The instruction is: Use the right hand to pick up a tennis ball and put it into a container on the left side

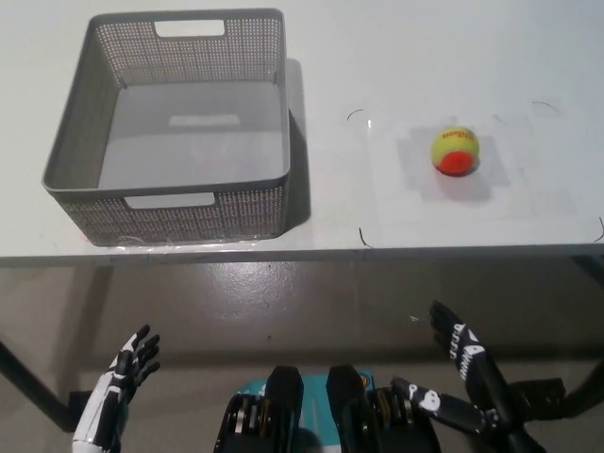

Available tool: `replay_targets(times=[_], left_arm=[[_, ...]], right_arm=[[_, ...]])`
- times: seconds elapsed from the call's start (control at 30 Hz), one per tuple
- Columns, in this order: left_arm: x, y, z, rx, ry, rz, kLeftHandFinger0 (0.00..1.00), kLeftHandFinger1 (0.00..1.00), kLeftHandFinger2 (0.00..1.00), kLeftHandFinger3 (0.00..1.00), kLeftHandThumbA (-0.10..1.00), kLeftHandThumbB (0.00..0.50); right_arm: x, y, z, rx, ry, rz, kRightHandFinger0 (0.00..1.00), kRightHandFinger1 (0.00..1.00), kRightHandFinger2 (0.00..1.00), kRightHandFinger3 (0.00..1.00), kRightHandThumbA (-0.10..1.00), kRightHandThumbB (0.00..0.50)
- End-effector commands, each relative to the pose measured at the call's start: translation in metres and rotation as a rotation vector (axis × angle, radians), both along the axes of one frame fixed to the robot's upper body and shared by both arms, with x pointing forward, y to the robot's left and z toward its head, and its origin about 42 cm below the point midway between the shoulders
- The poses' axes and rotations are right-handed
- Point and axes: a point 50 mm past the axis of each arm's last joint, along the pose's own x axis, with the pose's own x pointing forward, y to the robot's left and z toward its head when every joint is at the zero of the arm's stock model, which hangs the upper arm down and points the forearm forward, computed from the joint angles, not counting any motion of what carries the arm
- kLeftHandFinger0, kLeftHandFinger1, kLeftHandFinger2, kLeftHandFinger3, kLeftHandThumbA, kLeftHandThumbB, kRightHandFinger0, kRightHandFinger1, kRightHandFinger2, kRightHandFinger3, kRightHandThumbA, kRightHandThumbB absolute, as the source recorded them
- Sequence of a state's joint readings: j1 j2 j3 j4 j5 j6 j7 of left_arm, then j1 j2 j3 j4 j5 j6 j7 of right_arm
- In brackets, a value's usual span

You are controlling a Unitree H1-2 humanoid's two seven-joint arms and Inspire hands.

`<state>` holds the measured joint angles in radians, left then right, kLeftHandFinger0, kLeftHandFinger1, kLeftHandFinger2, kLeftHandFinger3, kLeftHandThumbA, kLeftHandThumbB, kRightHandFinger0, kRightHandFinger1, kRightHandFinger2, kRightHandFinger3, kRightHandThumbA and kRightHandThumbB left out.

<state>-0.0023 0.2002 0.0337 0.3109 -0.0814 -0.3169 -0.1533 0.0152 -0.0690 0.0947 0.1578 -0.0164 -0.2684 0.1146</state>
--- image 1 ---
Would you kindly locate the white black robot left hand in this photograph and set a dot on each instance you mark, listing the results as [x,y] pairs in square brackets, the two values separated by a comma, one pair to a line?
[106,401]

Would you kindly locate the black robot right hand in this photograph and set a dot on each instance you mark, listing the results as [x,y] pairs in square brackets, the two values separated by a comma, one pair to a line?
[481,373]

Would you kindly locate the yellow orange tennis ball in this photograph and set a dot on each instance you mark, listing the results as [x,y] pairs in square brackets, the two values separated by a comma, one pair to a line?
[454,146]

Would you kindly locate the black metal table leg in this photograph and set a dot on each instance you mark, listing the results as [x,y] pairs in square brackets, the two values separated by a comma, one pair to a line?
[590,384]
[33,382]

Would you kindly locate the clear plastic table sheet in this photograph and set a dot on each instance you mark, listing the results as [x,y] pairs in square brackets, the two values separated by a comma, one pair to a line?
[542,189]

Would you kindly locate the grey translucent tape patch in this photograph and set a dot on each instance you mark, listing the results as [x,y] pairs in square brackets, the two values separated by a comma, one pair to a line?
[415,160]

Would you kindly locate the grey perforated plastic basket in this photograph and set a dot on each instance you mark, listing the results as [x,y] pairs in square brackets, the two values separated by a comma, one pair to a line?
[189,137]

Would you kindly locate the black table frame brace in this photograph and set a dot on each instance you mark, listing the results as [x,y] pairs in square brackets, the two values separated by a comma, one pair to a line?
[590,269]

